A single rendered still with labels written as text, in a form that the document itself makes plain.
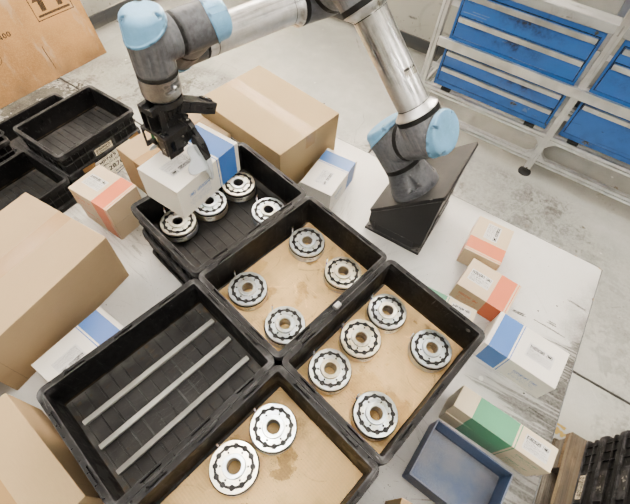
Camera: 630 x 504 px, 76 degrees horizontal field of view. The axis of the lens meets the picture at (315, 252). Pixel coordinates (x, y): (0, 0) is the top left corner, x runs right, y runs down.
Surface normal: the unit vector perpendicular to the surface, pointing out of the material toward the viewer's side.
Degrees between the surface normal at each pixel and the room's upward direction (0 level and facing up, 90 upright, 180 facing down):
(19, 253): 0
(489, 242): 0
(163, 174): 0
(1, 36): 76
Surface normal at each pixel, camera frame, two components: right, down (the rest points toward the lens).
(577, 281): 0.07, -0.55
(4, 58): 0.83, 0.32
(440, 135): 0.62, 0.18
